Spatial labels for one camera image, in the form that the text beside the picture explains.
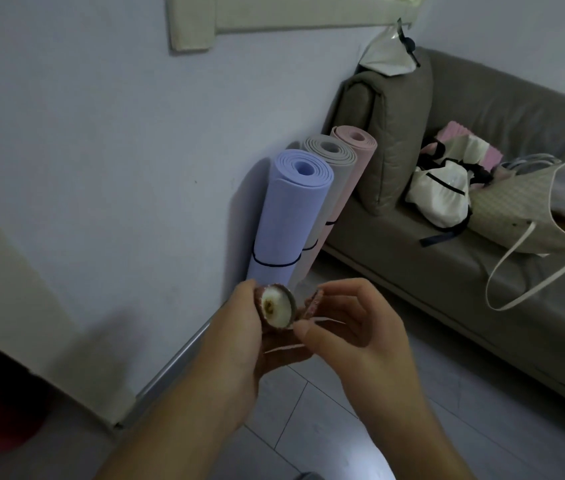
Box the pink rolled yoga mat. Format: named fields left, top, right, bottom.
left=320, top=125, right=379, bottom=241

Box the white cabinet panel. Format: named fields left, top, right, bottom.
left=0, top=179, right=139, bottom=431

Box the person's right forearm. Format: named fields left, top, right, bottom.
left=361, top=409, right=479, bottom=480

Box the white plastic bag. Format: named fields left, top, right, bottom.
left=358, top=17, right=421, bottom=78

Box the pink striped cloth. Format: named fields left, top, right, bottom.
left=432, top=121, right=506, bottom=171

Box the grey fabric sofa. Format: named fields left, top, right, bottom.
left=322, top=46, right=565, bottom=421

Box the purple rolled yoga mat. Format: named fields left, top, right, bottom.
left=246, top=149, right=335, bottom=296

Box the grey sofa armrest cushion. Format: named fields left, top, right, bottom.
left=335, top=49, right=434, bottom=217

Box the checkered beige tote bag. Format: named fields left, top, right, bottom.
left=466, top=154, right=565, bottom=312

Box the person's left forearm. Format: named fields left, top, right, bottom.
left=96, top=366, right=241, bottom=480

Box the metal baseboard strip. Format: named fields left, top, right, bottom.
left=112, top=319, right=213, bottom=430

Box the cream bag with black trim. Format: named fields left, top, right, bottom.
left=419, top=135, right=494, bottom=187

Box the grey rolled yoga mat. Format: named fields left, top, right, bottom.
left=287, top=134, right=359, bottom=291

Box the white drawstring pouch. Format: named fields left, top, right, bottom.
left=404, top=162, right=472, bottom=231

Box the person's right hand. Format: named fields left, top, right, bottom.
left=294, top=278, right=432, bottom=426

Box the person's left hand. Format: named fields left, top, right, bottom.
left=190, top=280, right=317, bottom=431

